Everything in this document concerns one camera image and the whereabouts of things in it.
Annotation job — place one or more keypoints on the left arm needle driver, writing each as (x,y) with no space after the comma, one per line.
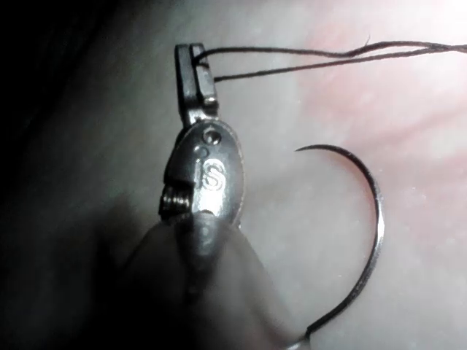
(213,175)

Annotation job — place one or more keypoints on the dark left arm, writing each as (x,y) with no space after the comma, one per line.
(219,291)

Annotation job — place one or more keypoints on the curved steel needle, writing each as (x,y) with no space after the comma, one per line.
(377,226)

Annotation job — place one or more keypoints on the black thread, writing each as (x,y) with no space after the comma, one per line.
(328,65)

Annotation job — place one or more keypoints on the tissue pad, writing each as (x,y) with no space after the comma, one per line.
(328,255)

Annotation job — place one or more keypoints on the left arm needle driver jaw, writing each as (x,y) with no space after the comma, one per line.
(186,84)
(205,87)

